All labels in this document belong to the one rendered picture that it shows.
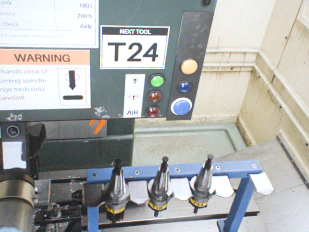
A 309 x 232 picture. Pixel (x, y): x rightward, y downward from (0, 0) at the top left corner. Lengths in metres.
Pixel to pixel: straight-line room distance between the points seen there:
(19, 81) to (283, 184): 1.26
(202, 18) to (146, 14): 0.08
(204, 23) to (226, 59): 1.35
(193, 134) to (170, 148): 0.18
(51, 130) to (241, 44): 0.99
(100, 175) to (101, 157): 0.68
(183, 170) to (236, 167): 0.15
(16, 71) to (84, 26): 0.12
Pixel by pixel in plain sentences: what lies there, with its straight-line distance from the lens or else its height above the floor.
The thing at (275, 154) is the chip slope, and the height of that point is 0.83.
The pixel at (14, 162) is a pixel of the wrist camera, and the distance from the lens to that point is 0.77.
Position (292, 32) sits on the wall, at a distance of 1.70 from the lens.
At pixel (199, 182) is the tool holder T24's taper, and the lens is 0.94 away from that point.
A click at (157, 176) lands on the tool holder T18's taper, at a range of 0.90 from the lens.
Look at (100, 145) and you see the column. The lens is 1.58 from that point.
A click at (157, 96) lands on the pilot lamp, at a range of 0.60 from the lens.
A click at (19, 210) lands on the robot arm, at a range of 0.71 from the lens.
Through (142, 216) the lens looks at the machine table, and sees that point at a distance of 1.28.
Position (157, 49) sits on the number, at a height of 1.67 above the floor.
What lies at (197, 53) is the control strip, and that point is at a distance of 0.58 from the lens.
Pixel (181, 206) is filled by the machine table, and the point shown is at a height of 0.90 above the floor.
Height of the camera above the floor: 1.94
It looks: 39 degrees down
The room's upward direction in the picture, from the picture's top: 7 degrees clockwise
